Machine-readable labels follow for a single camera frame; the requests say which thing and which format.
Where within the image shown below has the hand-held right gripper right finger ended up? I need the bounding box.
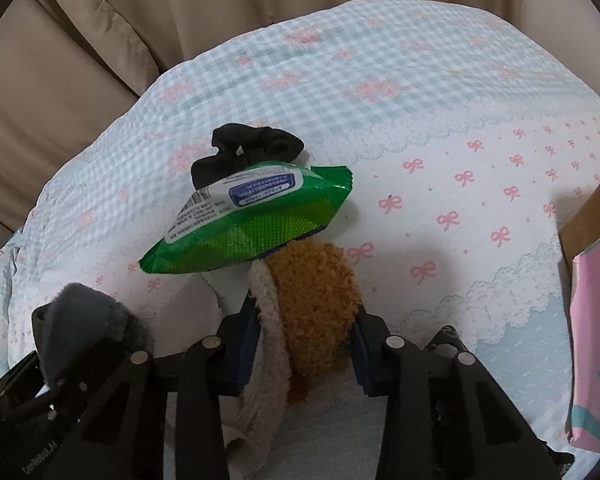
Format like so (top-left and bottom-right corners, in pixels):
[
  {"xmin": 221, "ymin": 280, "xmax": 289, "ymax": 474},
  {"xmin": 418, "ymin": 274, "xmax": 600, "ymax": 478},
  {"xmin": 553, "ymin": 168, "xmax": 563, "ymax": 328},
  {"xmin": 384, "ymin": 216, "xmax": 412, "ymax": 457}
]
[{"xmin": 350, "ymin": 307, "xmax": 576, "ymax": 480}]

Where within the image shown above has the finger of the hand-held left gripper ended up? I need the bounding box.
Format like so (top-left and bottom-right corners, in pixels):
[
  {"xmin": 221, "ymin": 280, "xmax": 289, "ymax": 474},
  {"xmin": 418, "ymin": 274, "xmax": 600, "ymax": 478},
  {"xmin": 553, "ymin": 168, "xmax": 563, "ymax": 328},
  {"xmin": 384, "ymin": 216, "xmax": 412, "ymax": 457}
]
[{"xmin": 31, "ymin": 304, "xmax": 137, "ymax": 423}]

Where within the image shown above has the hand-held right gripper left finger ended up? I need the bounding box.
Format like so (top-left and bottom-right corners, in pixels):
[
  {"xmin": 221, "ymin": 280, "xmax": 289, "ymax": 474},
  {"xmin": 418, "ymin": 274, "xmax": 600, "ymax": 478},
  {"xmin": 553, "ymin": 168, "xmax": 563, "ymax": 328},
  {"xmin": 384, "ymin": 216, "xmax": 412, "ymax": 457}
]
[{"xmin": 70, "ymin": 301, "xmax": 261, "ymax": 480}]

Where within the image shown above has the grey fuzzy plush cloth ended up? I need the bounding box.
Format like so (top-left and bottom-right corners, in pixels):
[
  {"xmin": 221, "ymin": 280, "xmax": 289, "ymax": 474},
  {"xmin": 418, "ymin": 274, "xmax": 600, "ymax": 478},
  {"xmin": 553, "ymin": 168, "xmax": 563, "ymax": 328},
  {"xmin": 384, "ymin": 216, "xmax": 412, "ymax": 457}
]
[{"xmin": 34, "ymin": 282, "xmax": 155, "ymax": 386}]

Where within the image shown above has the brown and white plush toy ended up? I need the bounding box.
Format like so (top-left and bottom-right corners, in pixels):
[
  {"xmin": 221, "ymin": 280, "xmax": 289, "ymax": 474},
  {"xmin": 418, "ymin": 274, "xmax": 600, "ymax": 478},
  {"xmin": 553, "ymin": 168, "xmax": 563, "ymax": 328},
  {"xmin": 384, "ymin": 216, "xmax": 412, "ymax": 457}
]
[{"xmin": 237, "ymin": 241, "xmax": 362, "ymax": 463}]

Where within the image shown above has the green wet wipes packet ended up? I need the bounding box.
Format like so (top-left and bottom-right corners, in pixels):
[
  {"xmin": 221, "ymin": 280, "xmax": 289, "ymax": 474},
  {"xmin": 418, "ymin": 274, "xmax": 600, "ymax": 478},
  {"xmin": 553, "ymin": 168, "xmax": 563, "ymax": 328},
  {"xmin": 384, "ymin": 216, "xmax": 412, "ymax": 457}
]
[{"xmin": 139, "ymin": 161, "xmax": 354, "ymax": 276}]

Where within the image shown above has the black scrunchie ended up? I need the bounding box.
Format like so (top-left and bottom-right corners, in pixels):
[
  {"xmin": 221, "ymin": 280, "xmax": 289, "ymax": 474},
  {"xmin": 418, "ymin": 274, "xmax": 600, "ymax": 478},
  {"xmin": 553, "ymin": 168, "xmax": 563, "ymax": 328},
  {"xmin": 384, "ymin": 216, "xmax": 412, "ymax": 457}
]
[{"xmin": 190, "ymin": 123, "xmax": 306, "ymax": 192}]

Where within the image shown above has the pink and teal packet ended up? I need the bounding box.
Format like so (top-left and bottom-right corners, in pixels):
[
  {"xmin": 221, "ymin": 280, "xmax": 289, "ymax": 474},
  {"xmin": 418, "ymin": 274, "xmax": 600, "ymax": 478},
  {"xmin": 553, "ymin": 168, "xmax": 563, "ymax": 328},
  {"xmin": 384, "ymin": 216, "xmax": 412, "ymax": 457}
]
[{"xmin": 566, "ymin": 236, "xmax": 600, "ymax": 450}]

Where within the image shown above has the gingham bow print blanket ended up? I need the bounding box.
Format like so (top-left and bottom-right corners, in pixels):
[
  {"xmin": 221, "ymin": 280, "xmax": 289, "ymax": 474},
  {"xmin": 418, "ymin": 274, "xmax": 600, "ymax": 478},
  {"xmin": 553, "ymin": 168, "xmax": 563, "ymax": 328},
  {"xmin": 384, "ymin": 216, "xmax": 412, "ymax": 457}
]
[{"xmin": 0, "ymin": 0, "xmax": 600, "ymax": 461}]

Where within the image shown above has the brown cardboard box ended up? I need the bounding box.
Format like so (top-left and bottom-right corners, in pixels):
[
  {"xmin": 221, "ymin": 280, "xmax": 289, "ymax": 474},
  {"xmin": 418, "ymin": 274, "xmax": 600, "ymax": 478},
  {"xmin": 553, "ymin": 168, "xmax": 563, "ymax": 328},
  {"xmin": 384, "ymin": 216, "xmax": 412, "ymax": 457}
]
[{"xmin": 557, "ymin": 160, "xmax": 600, "ymax": 273}]

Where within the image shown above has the beige cushion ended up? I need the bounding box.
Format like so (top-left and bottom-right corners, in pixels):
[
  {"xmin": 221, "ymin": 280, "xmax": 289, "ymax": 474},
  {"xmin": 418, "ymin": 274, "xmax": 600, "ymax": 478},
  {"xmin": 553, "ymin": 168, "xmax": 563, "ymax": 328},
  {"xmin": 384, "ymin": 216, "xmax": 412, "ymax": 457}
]
[{"xmin": 25, "ymin": 0, "xmax": 186, "ymax": 108}]

